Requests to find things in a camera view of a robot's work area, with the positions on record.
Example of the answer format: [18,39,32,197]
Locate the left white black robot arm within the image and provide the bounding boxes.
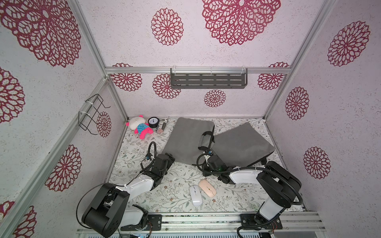
[75,142,175,238]

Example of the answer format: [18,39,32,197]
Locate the pink white plush toy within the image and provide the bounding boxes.
[126,115,154,140]

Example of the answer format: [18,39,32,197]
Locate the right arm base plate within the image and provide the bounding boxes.
[240,213,283,231]

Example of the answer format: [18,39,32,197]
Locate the pink computer mouse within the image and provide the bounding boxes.
[198,179,217,198]

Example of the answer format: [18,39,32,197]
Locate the grey metal wall shelf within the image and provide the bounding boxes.
[170,68,248,89]

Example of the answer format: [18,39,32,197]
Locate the small striped tool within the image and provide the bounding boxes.
[156,119,168,134]

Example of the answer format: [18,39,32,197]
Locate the black round gauge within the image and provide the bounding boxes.
[148,117,160,129]

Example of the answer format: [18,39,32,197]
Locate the aluminium front rail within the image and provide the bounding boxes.
[75,211,326,234]

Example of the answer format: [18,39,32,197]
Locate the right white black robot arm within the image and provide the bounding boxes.
[195,153,303,238]

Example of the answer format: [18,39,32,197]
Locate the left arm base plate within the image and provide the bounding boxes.
[120,214,163,232]

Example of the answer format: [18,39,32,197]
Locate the black wire wall rack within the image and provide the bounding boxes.
[77,94,112,138]

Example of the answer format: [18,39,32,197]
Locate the grey laptop bag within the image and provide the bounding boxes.
[212,123,275,167]
[162,118,214,165]

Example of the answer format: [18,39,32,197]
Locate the white computer mouse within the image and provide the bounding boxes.
[190,185,202,207]

